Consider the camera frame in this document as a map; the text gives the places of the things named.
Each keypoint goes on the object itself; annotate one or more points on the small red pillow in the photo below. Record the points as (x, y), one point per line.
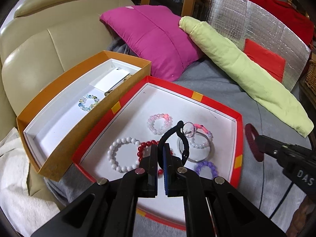
(271, 62)

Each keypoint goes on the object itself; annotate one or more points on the maroon hair band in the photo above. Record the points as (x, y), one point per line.
(251, 134)

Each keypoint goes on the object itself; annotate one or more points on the light green folded quilt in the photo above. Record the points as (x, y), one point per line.
(250, 76)

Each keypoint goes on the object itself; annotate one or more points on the large red cushion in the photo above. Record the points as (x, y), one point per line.
(299, 24)

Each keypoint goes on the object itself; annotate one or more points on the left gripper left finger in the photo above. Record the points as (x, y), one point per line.
(107, 208)

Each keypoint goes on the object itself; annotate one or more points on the red box lid tray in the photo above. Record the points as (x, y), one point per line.
(158, 112)

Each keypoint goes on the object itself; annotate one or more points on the wicker basket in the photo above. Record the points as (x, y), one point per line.
(309, 79)

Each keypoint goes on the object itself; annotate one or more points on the silver metal bangle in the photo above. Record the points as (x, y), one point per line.
(201, 146)

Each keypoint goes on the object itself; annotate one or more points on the white towel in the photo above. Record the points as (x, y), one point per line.
(25, 199)

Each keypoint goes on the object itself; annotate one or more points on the beige leather sofa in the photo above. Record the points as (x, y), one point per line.
(44, 39)

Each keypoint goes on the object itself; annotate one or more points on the silver foil insulation panel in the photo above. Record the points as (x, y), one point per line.
(239, 20)

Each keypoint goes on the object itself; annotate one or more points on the magenta pillow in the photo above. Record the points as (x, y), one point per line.
(152, 32)

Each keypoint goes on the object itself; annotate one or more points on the orange gift box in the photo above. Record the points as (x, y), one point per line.
(56, 121)

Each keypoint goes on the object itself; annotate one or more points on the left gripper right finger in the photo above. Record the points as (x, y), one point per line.
(213, 207)

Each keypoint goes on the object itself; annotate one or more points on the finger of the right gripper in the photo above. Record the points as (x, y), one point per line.
(278, 150)

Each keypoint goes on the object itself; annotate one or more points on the gold metal wristwatch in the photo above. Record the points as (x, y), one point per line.
(118, 84)

